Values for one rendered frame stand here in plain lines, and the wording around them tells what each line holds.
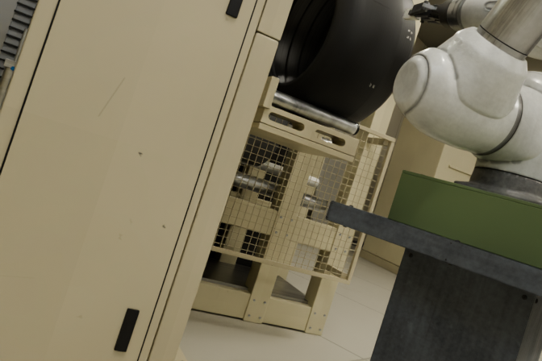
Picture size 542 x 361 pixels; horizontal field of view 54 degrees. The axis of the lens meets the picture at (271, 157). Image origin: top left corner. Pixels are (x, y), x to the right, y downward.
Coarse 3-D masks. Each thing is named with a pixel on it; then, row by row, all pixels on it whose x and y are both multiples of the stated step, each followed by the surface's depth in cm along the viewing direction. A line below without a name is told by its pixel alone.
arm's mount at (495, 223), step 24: (408, 192) 103; (432, 192) 100; (456, 192) 98; (480, 192) 95; (408, 216) 102; (432, 216) 99; (456, 216) 97; (480, 216) 94; (504, 216) 92; (528, 216) 90; (480, 240) 93; (504, 240) 91; (528, 240) 89; (528, 264) 88
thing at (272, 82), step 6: (270, 78) 162; (276, 78) 162; (270, 84) 161; (276, 84) 162; (264, 90) 163; (270, 90) 161; (264, 96) 162; (270, 96) 162; (264, 102) 161; (270, 102) 162
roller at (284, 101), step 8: (280, 96) 167; (288, 96) 169; (280, 104) 168; (288, 104) 168; (296, 104) 169; (304, 104) 171; (296, 112) 171; (304, 112) 171; (312, 112) 172; (320, 112) 173; (328, 112) 175; (320, 120) 174; (328, 120) 175; (336, 120) 176; (344, 120) 177; (336, 128) 178; (344, 128) 178; (352, 128) 178
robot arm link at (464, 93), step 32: (512, 0) 91; (480, 32) 95; (512, 32) 91; (416, 64) 97; (448, 64) 94; (480, 64) 92; (512, 64) 92; (416, 96) 96; (448, 96) 94; (480, 96) 94; (512, 96) 96; (416, 128) 103; (448, 128) 97; (480, 128) 98; (512, 128) 100
